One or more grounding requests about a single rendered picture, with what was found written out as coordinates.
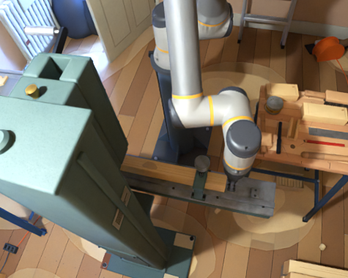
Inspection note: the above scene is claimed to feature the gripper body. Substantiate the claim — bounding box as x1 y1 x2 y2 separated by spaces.
223 165 251 184

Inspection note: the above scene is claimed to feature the grey steel mortiser table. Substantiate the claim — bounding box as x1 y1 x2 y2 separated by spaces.
122 170 278 219

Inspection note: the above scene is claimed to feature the green hold-down with grey knob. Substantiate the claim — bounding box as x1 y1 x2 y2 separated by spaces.
191 154 211 201

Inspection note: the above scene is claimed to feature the green mortiser body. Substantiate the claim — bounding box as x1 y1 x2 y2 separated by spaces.
0 53 196 278

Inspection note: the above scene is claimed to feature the cream panelled door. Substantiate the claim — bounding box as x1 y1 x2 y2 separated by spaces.
86 0 166 64

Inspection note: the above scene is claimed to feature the wooden workbench with blue legs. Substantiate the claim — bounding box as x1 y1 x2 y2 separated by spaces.
253 83 348 224

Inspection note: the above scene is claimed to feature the small wood block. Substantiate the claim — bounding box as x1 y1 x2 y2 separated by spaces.
259 131 275 149

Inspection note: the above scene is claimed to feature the black marking tool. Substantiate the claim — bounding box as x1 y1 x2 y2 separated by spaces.
276 121 284 154

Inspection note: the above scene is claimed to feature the upright wood block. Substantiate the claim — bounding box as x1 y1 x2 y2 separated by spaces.
286 116 301 139

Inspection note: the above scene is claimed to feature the grey round tin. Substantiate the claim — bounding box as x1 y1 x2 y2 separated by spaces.
265 95 285 116

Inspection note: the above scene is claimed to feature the red pencil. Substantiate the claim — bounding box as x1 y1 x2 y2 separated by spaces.
303 138 346 148

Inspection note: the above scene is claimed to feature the grey sharpening stone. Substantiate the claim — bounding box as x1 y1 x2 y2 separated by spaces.
308 126 348 142

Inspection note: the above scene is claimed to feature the large pale wood block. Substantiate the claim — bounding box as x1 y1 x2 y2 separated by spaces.
301 101 348 127

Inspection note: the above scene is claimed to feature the pale wood board stack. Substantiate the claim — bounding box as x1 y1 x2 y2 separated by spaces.
280 258 348 278

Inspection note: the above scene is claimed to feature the wooden bench brush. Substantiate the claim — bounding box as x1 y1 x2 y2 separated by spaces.
323 89 348 111

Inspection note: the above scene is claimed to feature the grey metal ladder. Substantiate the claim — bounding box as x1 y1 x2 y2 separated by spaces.
236 0 298 50

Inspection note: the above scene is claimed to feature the brass knob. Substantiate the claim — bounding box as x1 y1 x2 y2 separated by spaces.
24 83 41 99

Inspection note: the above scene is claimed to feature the black power strip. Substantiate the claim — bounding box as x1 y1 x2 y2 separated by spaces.
2 242 20 255

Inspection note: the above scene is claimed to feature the blue drum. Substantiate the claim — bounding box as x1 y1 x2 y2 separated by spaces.
51 0 99 40

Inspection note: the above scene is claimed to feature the white roller stand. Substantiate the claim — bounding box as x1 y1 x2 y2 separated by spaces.
23 25 69 55

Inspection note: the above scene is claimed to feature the white radiator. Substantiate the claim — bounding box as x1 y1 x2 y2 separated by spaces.
0 0 60 64

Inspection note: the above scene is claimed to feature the pine door rail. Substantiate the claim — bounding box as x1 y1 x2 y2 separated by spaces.
120 154 229 193

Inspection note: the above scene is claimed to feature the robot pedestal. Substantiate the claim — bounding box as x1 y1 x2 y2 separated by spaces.
148 51 214 167

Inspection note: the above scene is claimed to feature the orange cable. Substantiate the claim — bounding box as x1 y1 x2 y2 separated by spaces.
15 214 43 247
336 57 348 95

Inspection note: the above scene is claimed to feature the orange cable reel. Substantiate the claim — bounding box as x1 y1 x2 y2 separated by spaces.
311 36 347 63

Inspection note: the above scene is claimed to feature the blue steel frame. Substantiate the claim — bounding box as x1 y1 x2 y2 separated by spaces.
0 198 48 237

